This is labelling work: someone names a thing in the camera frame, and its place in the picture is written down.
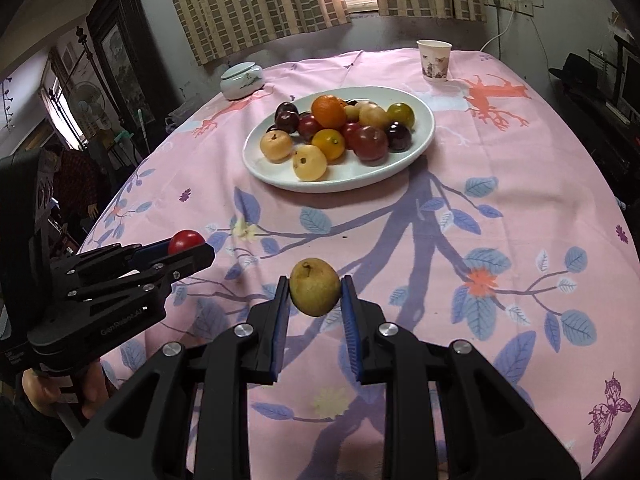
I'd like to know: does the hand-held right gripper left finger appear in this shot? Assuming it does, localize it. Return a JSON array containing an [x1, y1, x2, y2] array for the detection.
[[52, 280, 291, 480]]

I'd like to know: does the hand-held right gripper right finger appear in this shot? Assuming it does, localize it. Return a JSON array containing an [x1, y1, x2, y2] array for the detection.
[[340, 275, 583, 480]]

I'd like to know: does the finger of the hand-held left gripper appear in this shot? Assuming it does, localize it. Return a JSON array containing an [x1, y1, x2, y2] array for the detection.
[[50, 244, 216, 328], [80, 240, 171, 266]]

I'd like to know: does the small yellow-green pear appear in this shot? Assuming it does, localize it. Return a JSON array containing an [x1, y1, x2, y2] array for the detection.
[[289, 258, 342, 317]]

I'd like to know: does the round yellow pear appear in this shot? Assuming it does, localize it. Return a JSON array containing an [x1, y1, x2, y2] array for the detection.
[[260, 130, 294, 163], [292, 144, 328, 182]]

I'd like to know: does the white oval plate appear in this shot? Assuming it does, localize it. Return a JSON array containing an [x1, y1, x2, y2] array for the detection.
[[243, 86, 435, 194]]

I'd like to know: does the small yellow-orange citrus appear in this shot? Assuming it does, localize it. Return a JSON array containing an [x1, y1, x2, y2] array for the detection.
[[311, 129, 347, 162]]

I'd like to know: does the large dark red plum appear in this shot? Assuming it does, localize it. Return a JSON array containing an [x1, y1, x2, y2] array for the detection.
[[352, 126, 390, 162]]

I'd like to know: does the large orange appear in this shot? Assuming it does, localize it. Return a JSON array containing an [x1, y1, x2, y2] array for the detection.
[[311, 95, 348, 130]]

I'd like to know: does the small spotted yellow pear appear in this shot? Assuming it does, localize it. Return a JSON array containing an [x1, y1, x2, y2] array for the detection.
[[358, 102, 391, 131]]

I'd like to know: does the yellow-green round citrus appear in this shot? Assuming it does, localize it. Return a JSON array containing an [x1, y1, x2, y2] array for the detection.
[[387, 102, 415, 130]]

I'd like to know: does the person's left hand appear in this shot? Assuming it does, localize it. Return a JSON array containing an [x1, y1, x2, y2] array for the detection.
[[22, 360, 113, 421]]

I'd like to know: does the white pole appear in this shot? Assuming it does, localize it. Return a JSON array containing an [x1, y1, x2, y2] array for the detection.
[[136, 107, 152, 153]]

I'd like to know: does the standing fan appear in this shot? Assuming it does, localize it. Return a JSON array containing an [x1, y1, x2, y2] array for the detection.
[[66, 81, 102, 128]]

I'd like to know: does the pink printed tablecloth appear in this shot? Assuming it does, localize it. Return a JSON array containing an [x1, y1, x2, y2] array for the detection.
[[77, 49, 640, 480]]

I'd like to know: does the white lidded ceramic jar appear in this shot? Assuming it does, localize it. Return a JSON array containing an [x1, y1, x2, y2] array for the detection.
[[220, 62, 264, 101]]

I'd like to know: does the dark wooden framed picture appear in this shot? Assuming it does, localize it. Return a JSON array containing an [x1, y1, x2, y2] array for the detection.
[[86, 0, 173, 136]]

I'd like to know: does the printed paper cup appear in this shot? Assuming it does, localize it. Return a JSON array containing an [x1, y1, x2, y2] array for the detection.
[[416, 39, 453, 83]]

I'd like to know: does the dark computer desk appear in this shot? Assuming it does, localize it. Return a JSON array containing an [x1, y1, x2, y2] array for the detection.
[[550, 77, 640, 196]]

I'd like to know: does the black hat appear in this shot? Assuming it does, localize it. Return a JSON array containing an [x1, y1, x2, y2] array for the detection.
[[549, 53, 601, 86]]

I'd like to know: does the computer monitor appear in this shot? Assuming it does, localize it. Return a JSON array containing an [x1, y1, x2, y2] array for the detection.
[[619, 52, 640, 116]]

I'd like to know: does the white cable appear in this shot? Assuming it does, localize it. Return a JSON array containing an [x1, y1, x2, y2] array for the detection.
[[479, 7, 516, 53]]

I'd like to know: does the white wall power strip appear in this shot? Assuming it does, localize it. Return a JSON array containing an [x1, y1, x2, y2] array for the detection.
[[482, 0, 535, 15]]

